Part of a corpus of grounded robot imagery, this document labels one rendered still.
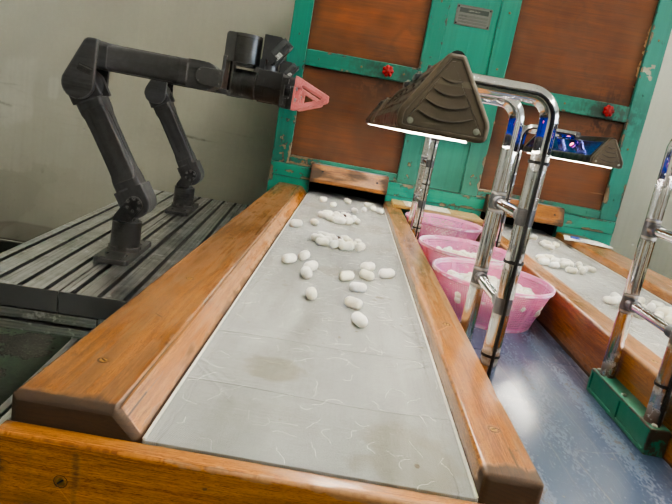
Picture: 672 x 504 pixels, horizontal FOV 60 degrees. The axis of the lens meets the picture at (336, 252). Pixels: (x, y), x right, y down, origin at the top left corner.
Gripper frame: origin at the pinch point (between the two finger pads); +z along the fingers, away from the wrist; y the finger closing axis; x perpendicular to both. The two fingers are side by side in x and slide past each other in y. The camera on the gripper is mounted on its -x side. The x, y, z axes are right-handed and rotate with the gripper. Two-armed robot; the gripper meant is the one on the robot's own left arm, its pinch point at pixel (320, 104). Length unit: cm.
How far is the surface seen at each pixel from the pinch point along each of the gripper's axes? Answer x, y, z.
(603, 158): 0, -45, 71
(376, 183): 24.0, 31.9, 26.6
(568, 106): -17, 32, 91
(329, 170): 22.7, 34.1, 8.3
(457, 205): 27, 34, 60
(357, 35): -27.5, 39.5, 9.6
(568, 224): 26, 31, 103
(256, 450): 33, -141, -2
